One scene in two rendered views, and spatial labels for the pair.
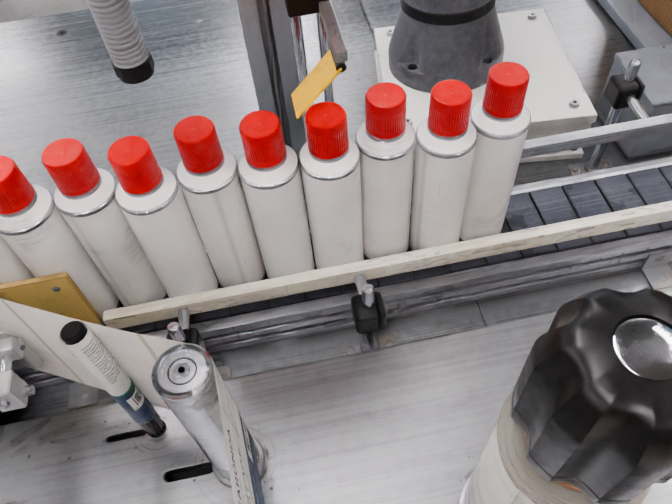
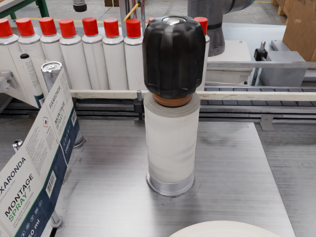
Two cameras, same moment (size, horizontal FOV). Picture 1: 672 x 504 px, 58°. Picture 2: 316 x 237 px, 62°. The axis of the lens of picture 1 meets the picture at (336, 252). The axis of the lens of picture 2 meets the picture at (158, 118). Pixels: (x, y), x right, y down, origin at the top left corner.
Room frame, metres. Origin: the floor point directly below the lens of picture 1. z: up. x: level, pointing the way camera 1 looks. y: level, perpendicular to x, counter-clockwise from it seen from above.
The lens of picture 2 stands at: (-0.22, -0.15, 1.29)
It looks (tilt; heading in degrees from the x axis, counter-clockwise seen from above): 39 degrees down; 9
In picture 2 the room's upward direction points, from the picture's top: 1 degrees counter-clockwise
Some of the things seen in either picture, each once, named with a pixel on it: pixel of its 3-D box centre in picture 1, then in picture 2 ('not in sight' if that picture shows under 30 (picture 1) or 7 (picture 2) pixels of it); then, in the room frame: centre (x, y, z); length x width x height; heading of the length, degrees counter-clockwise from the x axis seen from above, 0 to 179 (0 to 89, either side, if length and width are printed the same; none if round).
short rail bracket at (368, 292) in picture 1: (370, 320); (140, 110); (0.29, -0.03, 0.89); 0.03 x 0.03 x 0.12; 6
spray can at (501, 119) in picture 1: (490, 162); (196, 60); (0.39, -0.15, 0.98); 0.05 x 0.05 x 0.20
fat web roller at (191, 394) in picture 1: (215, 423); (64, 107); (0.17, 0.10, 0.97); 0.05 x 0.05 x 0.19
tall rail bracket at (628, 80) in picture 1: (621, 132); (259, 72); (0.48, -0.33, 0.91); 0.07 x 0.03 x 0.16; 6
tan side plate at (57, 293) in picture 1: (32, 311); not in sight; (0.30, 0.28, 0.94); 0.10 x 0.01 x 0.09; 96
